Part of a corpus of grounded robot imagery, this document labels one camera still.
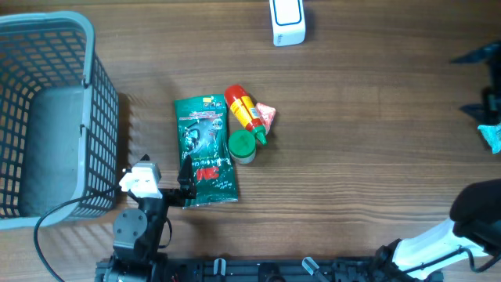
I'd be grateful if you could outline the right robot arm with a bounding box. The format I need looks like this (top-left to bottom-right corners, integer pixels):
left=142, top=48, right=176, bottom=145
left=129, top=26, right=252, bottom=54
left=367, top=41, right=500, bottom=281

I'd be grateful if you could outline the red chili sauce bottle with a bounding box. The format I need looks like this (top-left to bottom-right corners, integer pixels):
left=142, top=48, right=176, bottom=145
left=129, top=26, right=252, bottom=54
left=224, top=85, right=268, bottom=145

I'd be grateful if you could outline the grey plastic shopping basket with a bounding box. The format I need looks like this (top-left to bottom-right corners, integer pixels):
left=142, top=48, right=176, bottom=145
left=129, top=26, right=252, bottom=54
left=1, top=11, right=119, bottom=230

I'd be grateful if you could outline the green lid seasoning jar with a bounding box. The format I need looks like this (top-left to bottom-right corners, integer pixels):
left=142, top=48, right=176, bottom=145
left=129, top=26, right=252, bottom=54
left=229, top=130, right=257, bottom=165

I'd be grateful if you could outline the green 3M gloves package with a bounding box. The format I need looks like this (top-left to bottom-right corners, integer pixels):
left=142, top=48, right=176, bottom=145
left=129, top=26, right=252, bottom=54
left=175, top=94, right=238, bottom=208

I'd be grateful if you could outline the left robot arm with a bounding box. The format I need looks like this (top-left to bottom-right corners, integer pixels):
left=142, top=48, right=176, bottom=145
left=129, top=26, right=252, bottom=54
left=95, top=155, right=196, bottom=282

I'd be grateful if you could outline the black left camera cable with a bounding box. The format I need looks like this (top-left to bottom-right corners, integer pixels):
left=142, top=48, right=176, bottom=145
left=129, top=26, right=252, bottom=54
left=32, top=187, right=122, bottom=282

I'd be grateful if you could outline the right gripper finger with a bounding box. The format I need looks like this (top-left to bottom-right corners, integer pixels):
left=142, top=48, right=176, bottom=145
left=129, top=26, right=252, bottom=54
left=460, top=103, right=488, bottom=124
left=450, top=41, right=500, bottom=64

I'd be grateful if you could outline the mint wet wipes pack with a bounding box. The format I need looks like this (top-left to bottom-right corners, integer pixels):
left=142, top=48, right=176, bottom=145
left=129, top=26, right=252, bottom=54
left=478, top=124, right=501, bottom=154

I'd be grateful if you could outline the red white small packet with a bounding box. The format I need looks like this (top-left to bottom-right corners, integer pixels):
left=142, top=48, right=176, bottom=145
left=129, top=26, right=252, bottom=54
left=256, top=103, right=276, bottom=133

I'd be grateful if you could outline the white barcode scanner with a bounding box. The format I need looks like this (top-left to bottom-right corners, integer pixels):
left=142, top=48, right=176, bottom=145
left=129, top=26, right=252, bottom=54
left=269, top=0, right=306, bottom=47

